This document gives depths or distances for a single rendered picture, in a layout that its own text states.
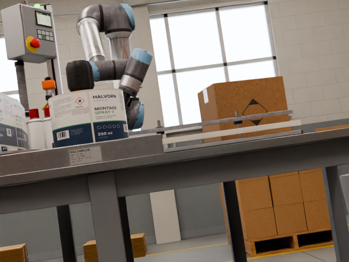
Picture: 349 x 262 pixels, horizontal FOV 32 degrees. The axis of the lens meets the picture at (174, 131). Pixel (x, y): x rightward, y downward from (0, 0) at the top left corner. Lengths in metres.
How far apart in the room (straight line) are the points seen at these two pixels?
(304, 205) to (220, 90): 3.19
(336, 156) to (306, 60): 6.54
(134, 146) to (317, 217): 4.21
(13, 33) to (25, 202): 1.03
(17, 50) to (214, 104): 0.78
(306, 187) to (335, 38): 3.11
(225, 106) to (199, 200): 5.21
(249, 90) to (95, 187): 1.21
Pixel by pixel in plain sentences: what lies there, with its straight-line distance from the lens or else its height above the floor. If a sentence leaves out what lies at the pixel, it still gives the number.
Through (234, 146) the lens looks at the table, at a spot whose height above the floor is 0.82.
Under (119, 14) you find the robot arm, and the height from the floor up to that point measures 1.47.
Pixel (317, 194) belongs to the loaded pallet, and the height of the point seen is 0.44.
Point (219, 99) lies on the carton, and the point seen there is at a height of 1.05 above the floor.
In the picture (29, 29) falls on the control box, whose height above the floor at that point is 1.38.
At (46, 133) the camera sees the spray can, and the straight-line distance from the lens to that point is 2.19.
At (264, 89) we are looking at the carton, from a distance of 2.47.
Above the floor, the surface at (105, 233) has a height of 0.67.
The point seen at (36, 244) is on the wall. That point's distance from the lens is 7.67.
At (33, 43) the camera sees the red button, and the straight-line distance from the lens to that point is 2.25.
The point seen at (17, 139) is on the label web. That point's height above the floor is 0.95.
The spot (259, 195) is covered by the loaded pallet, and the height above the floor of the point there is 0.51.
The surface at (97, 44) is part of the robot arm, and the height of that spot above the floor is 1.32.
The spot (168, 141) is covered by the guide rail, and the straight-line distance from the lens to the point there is 2.15.
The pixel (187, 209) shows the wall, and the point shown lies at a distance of 7.56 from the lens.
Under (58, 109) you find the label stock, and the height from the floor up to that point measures 0.99.
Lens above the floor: 0.78
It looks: 4 degrees up
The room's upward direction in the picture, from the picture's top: 8 degrees counter-clockwise
